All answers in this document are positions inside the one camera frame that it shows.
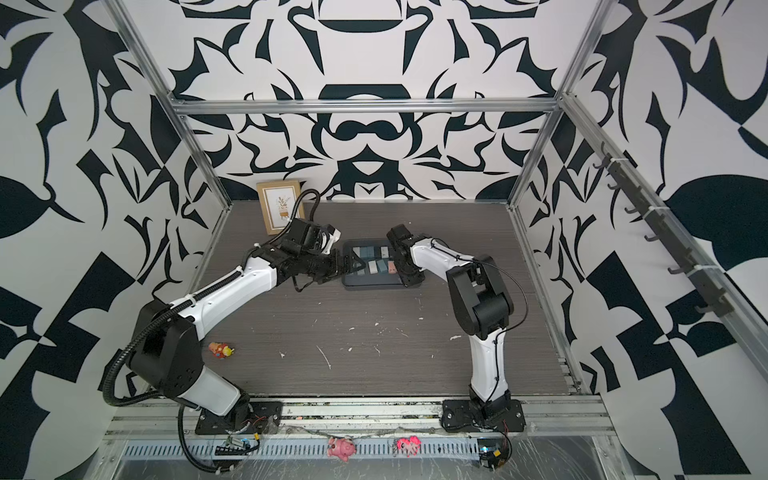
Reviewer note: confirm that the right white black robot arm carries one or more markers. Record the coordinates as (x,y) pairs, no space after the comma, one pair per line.
(482,307)

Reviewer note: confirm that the dark grey storage box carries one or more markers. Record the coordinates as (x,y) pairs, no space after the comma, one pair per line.
(378,281)

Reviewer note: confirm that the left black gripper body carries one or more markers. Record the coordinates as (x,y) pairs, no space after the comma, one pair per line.
(324,267)

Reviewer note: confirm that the wooden picture frame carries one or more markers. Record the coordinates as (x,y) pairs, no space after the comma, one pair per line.
(277,200)

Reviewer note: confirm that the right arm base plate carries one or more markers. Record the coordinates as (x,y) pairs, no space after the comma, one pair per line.
(503,414)

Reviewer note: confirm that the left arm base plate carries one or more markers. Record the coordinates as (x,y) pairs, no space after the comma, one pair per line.
(255,417)

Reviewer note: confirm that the wall hook rail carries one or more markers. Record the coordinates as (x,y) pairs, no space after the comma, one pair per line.
(689,259)

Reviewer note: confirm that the small red yellow toy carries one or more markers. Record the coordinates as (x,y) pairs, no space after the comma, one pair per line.
(221,350)

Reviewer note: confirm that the pink clip toy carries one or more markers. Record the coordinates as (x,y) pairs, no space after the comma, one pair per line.
(408,446)

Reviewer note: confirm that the pink pig toy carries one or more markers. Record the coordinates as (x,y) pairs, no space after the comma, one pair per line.
(341,448)

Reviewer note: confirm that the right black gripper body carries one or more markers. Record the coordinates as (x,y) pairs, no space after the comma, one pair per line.
(407,276)

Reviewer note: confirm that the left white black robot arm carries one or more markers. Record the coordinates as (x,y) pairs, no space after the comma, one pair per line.
(166,350)

